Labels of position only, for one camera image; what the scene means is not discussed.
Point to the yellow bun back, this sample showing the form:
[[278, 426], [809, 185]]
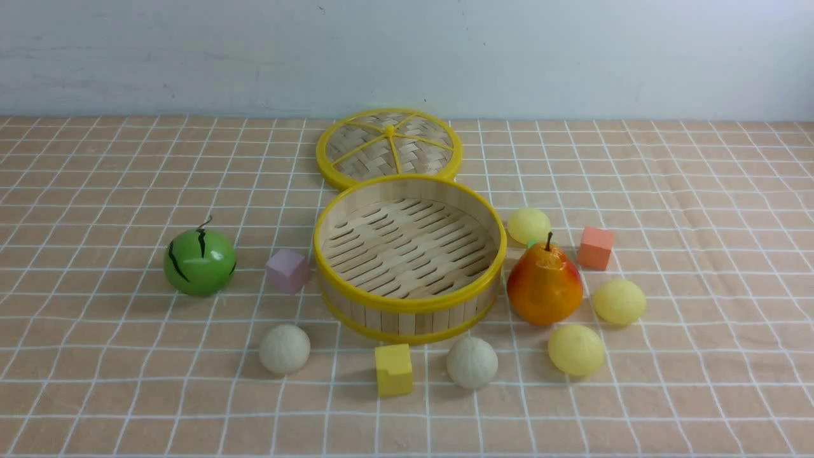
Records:
[[528, 223]]

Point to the yellow bun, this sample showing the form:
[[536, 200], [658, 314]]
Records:
[[528, 223], [619, 302], [576, 350]]

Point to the white bun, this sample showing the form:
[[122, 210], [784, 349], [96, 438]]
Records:
[[471, 363], [284, 349]]

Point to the yellow bun front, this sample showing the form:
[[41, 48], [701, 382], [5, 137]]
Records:
[[576, 350]]

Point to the bamboo steamer tray yellow rim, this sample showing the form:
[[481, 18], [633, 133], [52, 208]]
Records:
[[409, 259]]

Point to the woven bamboo steamer lid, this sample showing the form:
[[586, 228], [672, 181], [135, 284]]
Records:
[[387, 141]]

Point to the pink wooden cube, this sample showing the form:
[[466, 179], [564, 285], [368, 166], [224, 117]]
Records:
[[288, 271]]

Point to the yellow wooden cube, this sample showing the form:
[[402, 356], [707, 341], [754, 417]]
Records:
[[394, 371]]

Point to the orange yellow toy pear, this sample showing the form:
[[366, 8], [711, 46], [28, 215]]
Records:
[[544, 287]]

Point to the orange wooden cube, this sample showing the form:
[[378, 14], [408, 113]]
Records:
[[595, 248]]

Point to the green toy watermelon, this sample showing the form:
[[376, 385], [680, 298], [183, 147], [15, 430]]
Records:
[[201, 262]]

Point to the checkered orange tablecloth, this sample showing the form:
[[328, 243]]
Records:
[[102, 357]]

